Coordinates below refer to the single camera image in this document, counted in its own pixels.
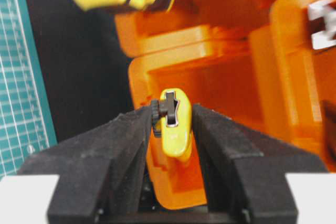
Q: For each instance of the yellow utility cutter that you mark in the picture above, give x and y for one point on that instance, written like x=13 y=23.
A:
x=172 y=123

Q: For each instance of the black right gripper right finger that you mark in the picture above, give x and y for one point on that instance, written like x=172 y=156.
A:
x=244 y=170

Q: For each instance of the green cutting mat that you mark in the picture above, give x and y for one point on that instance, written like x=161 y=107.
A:
x=26 y=122

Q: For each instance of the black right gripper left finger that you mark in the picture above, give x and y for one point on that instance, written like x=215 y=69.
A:
x=75 y=181

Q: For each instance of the black table mat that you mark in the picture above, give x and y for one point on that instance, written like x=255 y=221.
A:
x=85 y=71

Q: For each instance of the orange container rack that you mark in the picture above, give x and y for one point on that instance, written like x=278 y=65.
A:
x=251 y=60

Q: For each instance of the lower black aluminium extrusion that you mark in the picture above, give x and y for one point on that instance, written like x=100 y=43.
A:
x=321 y=16

